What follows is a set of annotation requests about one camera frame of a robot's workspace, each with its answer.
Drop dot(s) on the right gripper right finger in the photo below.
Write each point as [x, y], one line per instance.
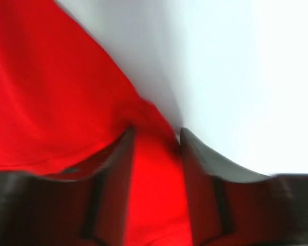
[231, 205]

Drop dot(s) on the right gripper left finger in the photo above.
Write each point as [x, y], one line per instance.
[83, 205]

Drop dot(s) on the red t shirt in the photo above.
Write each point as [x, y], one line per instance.
[63, 99]

